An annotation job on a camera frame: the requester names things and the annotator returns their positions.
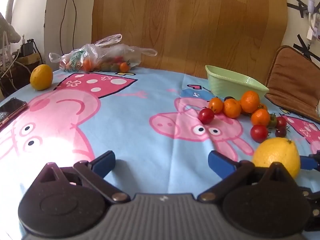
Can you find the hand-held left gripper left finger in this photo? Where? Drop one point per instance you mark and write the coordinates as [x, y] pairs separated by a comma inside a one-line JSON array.
[[105, 160]]

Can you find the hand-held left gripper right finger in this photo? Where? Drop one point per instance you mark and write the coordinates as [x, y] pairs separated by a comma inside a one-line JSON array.
[[220, 163]]

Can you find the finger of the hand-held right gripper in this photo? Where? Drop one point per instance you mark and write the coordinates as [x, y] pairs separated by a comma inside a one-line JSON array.
[[315, 205], [308, 162]]

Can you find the large yellow lemon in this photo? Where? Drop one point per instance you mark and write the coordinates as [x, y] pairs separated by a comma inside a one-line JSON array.
[[275, 155]]

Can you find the green tomato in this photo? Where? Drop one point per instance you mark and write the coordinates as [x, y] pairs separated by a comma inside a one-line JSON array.
[[273, 121]]

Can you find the large orange mandarin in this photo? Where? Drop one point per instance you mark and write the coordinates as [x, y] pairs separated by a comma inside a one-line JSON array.
[[250, 101]]

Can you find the dark purple cherry tomato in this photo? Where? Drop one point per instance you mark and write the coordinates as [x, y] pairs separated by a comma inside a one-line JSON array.
[[280, 132], [228, 98]]

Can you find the small red tomato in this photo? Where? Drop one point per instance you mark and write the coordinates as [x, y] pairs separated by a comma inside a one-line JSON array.
[[282, 122]]

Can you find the blue cartoon pig tablecloth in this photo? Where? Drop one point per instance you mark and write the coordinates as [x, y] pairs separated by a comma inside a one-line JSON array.
[[140, 125]]

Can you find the small orange tomato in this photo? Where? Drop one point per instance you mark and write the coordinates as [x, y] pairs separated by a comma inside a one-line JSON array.
[[215, 105]]

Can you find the brown chair cushion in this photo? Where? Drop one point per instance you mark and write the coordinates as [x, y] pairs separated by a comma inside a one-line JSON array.
[[295, 80]]

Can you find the orange cherry tomato by bag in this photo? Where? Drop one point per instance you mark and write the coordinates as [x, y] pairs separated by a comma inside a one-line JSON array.
[[124, 67]]

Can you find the small yellow citrus fruit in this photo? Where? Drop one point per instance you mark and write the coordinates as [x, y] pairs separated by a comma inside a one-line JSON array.
[[41, 77]]

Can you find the clear plastic bag of produce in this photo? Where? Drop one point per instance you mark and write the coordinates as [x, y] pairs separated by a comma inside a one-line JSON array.
[[100, 55]]

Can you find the black tape strips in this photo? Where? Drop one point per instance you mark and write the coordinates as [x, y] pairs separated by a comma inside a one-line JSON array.
[[297, 7], [303, 47]]

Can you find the white power strip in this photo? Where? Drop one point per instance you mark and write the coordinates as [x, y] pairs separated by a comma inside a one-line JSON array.
[[314, 30]]

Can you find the black power adapter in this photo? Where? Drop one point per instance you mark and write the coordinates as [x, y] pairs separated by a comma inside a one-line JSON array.
[[27, 48]]

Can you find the wooden board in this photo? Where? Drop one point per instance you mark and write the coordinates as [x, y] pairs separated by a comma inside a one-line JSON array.
[[190, 22]]

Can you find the smartphone with rose gold frame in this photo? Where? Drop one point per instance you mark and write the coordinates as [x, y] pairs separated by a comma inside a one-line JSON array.
[[11, 110]]

